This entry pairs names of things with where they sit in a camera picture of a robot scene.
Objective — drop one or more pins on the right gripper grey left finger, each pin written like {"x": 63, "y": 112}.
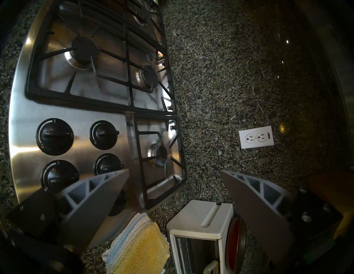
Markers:
{"x": 91, "y": 210}

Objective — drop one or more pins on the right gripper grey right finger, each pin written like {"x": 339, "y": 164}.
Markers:
{"x": 262, "y": 221}

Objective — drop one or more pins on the black stove knob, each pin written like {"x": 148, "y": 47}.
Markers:
{"x": 107, "y": 164}
{"x": 59, "y": 176}
{"x": 120, "y": 204}
{"x": 54, "y": 136}
{"x": 103, "y": 134}

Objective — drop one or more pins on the red round pan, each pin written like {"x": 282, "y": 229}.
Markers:
{"x": 234, "y": 245}

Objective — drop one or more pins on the small black burner grate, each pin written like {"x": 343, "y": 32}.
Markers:
{"x": 138, "y": 165}

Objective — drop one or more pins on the yellow folded dishcloth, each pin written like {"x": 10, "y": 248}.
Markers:
{"x": 141, "y": 251}

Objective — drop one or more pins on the white toaster oven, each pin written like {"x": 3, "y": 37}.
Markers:
{"x": 193, "y": 221}

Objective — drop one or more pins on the stainless steel gas cooktop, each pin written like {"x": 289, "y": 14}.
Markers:
{"x": 25, "y": 132}

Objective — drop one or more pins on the large black burner grate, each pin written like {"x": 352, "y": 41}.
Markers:
{"x": 158, "y": 33}
{"x": 83, "y": 100}

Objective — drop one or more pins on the white wall power outlet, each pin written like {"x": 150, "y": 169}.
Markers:
{"x": 256, "y": 137}

